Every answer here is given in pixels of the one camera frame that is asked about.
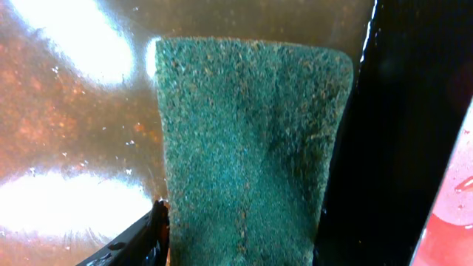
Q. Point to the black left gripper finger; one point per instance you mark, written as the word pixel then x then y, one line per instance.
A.
pixel 144 243

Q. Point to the red plastic tray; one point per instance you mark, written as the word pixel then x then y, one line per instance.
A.
pixel 446 239

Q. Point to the black tray with water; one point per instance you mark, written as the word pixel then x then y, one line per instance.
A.
pixel 81 143

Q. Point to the yellow green sponge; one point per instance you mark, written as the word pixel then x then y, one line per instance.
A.
pixel 249 129

